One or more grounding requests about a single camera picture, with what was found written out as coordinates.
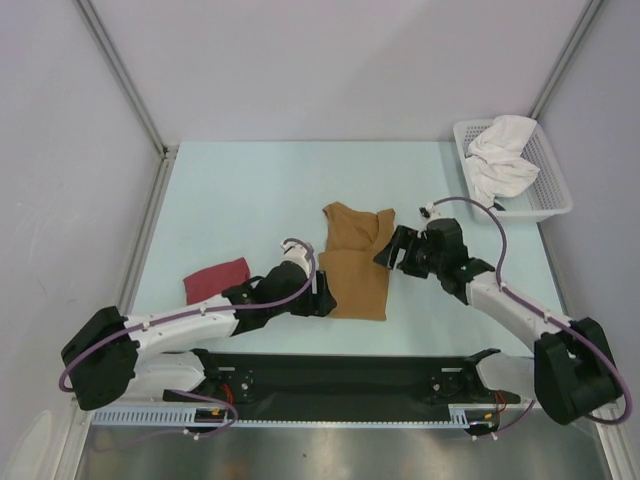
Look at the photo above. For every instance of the red tank top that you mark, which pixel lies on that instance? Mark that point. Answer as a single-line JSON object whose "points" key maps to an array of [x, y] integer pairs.
{"points": [[213, 280]]}

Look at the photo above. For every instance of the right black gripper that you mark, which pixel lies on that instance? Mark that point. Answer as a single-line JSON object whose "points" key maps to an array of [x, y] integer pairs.
{"points": [[403, 237]]}

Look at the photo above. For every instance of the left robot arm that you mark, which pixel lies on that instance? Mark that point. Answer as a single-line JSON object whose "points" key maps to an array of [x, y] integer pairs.
{"points": [[114, 356]]}

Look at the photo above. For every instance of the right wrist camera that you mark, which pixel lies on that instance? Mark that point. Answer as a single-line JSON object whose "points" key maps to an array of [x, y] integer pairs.
{"points": [[431, 218]]}

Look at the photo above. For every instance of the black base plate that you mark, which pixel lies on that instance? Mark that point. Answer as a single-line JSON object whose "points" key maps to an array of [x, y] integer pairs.
{"points": [[345, 388]]}

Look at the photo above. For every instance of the aluminium frame post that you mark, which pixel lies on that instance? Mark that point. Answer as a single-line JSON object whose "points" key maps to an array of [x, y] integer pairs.
{"points": [[165, 154], [569, 52]]}

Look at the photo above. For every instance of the white tank top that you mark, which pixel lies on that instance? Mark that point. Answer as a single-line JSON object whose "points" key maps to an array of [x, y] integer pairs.
{"points": [[495, 163]]}

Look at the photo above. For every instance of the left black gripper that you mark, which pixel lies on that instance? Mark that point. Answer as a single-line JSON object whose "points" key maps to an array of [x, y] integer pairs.
{"points": [[321, 301]]}

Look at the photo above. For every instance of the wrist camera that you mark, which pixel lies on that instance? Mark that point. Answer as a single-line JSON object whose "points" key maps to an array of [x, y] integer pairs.
{"points": [[431, 218], [297, 254]]}

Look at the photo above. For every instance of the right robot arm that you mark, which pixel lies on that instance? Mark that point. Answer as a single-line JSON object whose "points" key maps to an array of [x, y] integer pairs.
{"points": [[573, 368]]}

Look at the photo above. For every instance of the white plastic basket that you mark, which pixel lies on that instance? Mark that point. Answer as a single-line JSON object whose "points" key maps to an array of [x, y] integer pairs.
{"points": [[546, 197]]}

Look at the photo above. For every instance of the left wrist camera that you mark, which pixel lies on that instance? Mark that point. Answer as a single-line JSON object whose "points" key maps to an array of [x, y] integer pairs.
{"points": [[297, 254]]}

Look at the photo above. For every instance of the tan tank top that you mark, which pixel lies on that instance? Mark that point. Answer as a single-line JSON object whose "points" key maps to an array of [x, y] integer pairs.
{"points": [[358, 284]]}

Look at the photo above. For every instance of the left aluminium frame post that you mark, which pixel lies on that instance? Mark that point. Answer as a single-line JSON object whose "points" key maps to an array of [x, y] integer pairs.
{"points": [[165, 154]]}

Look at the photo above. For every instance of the white cable duct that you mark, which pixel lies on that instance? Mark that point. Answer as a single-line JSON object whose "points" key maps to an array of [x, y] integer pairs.
{"points": [[203, 417]]}

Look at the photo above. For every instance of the right aluminium frame post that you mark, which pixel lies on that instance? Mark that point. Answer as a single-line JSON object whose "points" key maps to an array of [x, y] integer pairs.
{"points": [[569, 52]]}

